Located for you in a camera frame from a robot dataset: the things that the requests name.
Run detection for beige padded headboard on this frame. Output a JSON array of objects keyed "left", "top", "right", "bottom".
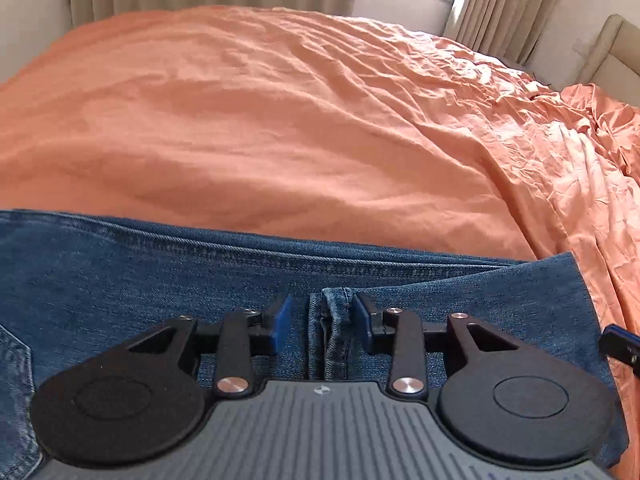
[{"left": 579, "top": 14, "right": 640, "bottom": 106}]

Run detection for bed with orange sheet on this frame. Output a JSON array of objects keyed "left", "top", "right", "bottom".
[{"left": 0, "top": 5, "right": 640, "bottom": 480}]

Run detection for narrow beige curtain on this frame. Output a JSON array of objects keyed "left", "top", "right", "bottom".
[{"left": 444, "top": 0, "right": 576, "bottom": 68}]

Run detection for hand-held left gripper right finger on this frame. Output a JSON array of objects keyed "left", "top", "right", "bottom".
[{"left": 351, "top": 292, "right": 519, "bottom": 400}]

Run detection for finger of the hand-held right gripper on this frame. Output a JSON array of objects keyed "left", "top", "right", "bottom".
[{"left": 599, "top": 325, "right": 640, "bottom": 379}]

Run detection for blue denim pants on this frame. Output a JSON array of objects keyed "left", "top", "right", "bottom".
[{"left": 0, "top": 208, "right": 631, "bottom": 480}]

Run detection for orange crumpled duvet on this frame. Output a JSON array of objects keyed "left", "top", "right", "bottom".
[{"left": 520, "top": 82, "right": 640, "bottom": 480}]

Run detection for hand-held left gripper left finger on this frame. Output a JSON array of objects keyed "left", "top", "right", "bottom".
[{"left": 128, "top": 293, "right": 294, "bottom": 400}]

